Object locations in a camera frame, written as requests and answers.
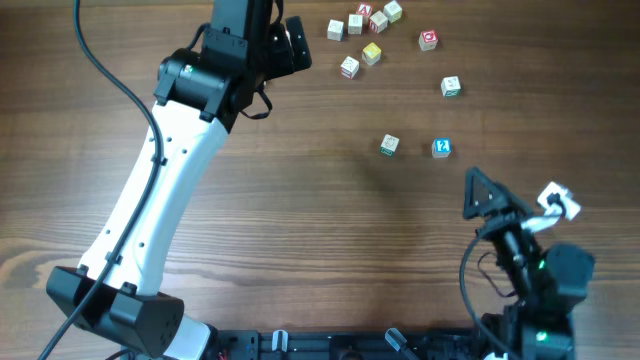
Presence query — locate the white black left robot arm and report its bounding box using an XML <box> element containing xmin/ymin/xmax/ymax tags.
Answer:
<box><xmin>46</xmin><ymin>4</ymin><xmax>312</xmax><ymax>359</ymax></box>

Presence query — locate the teal top 8 block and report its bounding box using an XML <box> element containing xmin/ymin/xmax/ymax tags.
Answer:
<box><xmin>347</xmin><ymin>14</ymin><xmax>364</xmax><ymax>35</ymax></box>

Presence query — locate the red U letter block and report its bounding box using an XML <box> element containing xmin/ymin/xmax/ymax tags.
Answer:
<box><xmin>369</xmin><ymin>11</ymin><xmax>389</xmax><ymax>34</ymax></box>

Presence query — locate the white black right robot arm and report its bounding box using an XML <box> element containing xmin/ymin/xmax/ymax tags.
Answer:
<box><xmin>459</xmin><ymin>167</ymin><xmax>595</xmax><ymax>359</ymax></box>

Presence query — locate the red side bird block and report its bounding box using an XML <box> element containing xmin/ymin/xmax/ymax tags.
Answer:
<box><xmin>340</xmin><ymin>56</ymin><xmax>360</xmax><ymax>79</ymax></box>

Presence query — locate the red Q letter block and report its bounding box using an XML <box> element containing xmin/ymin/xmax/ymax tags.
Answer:
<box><xmin>419</xmin><ymin>30</ymin><xmax>439</xmax><ymax>51</ymax></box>

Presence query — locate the yellow S corner block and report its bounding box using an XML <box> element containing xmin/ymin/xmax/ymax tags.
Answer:
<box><xmin>383</xmin><ymin>0</ymin><xmax>403</xmax><ymax>23</ymax></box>

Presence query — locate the blue 2 number block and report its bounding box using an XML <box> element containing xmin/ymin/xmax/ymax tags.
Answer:
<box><xmin>431</xmin><ymin>138</ymin><xmax>452</xmax><ymax>158</ymax></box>

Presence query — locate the yellow K letter block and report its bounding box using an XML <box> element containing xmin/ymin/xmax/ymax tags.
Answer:
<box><xmin>362</xmin><ymin>42</ymin><xmax>382</xmax><ymax>66</ymax></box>

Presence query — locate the green Z letter block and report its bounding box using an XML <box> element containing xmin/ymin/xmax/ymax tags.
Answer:
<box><xmin>441</xmin><ymin>76</ymin><xmax>461</xmax><ymax>97</ymax></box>

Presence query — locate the green side animal block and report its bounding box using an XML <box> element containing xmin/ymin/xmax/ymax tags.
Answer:
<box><xmin>379</xmin><ymin>134</ymin><xmax>400</xmax><ymax>157</ymax></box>

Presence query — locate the red A letter block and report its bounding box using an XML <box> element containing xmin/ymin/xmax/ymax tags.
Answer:
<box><xmin>356</xmin><ymin>2</ymin><xmax>373</xmax><ymax>23</ymax></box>

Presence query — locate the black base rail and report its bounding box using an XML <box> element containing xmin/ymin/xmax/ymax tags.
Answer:
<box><xmin>201</xmin><ymin>328</ymin><xmax>507</xmax><ymax>360</ymax></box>

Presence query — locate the white 8 number block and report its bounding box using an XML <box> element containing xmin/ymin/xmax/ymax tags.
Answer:
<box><xmin>327</xmin><ymin>19</ymin><xmax>344</xmax><ymax>41</ymax></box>

